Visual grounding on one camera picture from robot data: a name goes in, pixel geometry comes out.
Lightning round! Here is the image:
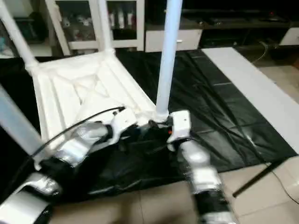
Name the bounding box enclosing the white plastic table top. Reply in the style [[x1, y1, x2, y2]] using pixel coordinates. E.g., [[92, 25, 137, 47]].
[[26, 49, 171, 164]]

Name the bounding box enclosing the black mat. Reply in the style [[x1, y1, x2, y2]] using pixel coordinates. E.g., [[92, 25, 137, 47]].
[[0, 47, 299, 201]]

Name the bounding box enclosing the white drawer unit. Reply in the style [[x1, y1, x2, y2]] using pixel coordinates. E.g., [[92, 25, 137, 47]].
[[279, 27, 299, 46], [145, 29, 204, 53]]

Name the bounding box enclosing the black metal floor rod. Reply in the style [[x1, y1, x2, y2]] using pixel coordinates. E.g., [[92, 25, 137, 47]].
[[232, 158, 292, 199]]

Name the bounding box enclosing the white glass door cabinet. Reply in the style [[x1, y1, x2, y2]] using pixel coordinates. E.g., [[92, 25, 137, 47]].
[[44, 0, 145, 54]]

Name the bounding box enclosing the dark low tv stand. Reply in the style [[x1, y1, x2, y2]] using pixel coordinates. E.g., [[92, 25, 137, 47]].
[[182, 7, 299, 49]]

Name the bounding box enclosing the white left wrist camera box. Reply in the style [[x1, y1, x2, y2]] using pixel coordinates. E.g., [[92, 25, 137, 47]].
[[110, 108, 138, 140]]

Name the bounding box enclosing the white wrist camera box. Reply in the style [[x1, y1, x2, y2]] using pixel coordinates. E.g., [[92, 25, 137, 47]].
[[110, 108, 138, 140], [166, 111, 192, 143]]

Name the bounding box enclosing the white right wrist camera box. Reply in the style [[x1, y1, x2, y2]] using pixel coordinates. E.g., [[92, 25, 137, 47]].
[[166, 111, 192, 143]]

